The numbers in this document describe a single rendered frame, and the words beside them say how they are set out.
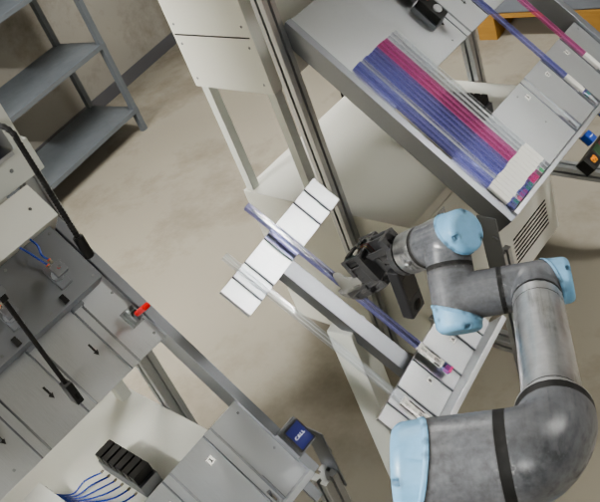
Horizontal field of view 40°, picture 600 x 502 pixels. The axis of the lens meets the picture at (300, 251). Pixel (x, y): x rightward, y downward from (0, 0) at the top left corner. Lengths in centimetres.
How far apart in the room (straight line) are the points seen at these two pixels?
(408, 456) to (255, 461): 65
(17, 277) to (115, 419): 65
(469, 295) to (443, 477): 41
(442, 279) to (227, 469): 55
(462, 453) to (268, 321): 216
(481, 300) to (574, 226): 179
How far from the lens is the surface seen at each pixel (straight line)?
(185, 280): 348
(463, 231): 133
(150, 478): 188
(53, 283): 155
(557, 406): 101
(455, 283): 132
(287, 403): 277
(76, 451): 209
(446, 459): 98
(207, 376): 161
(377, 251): 145
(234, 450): 159
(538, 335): 116
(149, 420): 204
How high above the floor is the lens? 196
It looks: 36 degrees down
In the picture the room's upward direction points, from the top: 23 degrees counter-clockwise
